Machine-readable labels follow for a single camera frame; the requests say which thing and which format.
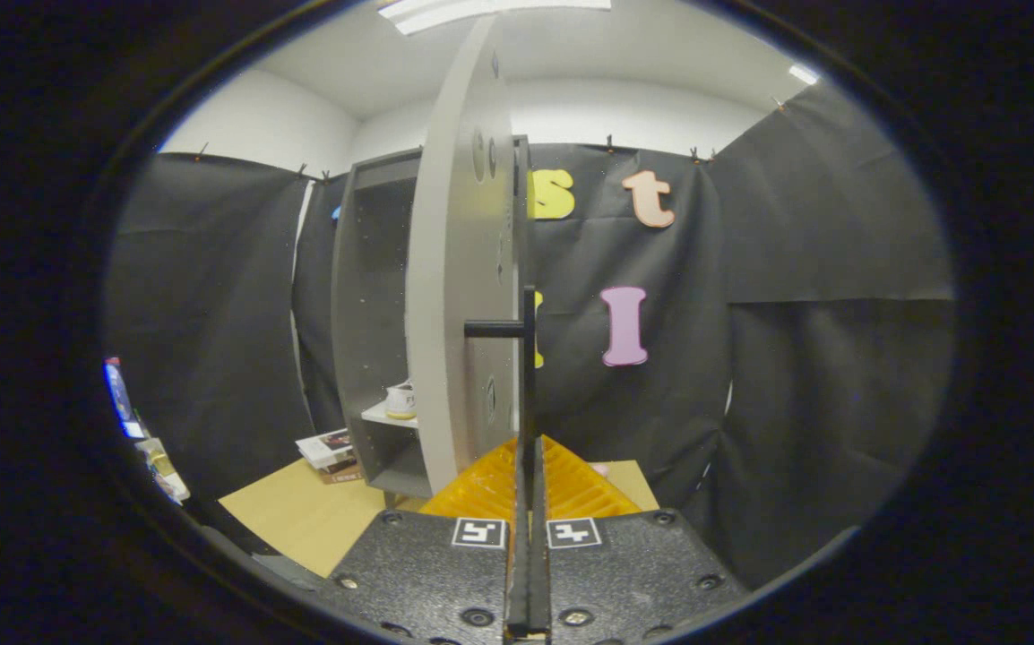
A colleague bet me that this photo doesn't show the plain white shoe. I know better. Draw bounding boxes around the plain white shoe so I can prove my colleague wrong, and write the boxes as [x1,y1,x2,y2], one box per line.
[384,380,418,420]

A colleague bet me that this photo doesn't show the black backdrop cloth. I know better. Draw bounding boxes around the black backdrop cloth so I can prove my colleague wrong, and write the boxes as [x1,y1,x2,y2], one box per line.
[105,82,957,592]

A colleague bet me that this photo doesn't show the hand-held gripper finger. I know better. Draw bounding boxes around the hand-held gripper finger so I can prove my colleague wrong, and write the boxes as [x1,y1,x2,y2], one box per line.
[318,436,531,645]
[530,434,749,645]

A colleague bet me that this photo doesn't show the white cabinet shelf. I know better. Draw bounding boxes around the white cabinet shelf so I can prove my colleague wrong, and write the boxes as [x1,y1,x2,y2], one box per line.
[361,400,419,429]

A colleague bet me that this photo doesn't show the grey shoe cabinet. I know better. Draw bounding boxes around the grey shoe cabinet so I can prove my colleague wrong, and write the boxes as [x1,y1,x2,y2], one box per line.
[331,134,532,499]

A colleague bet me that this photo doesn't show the black door handle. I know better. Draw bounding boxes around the black door handle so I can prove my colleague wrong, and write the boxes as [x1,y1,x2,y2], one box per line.
[465,285,539,444]

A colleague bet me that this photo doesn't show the long ceiling light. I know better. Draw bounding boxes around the long ceiling light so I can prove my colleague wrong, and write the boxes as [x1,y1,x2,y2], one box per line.
[378,0,612,35]

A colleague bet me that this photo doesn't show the yellowish packaged item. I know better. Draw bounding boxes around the yellowish packaged item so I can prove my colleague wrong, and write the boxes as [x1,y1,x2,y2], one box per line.
[136,437,191,504]

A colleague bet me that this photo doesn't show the stack of books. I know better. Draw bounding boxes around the stack of books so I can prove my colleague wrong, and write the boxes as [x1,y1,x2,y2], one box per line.
[295,428,364,485]

